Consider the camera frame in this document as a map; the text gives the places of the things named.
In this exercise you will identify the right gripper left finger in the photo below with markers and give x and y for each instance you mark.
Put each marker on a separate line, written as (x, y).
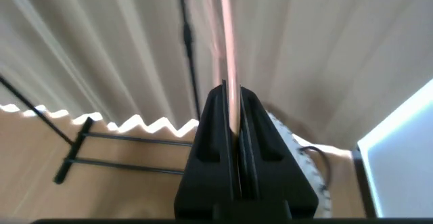
(206, 183)

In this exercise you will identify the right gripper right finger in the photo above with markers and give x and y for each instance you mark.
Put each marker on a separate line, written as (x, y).
(277, 183)

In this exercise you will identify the pink clothes hanger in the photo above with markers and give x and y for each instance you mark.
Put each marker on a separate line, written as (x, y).
(230, 48)

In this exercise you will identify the white laundry basket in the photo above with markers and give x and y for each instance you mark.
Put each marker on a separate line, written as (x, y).
(313, 176)

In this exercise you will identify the black clothes rack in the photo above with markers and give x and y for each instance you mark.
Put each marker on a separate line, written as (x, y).
(135, 138)

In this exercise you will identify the beige curtain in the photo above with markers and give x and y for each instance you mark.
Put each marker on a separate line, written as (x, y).
(321, 48)

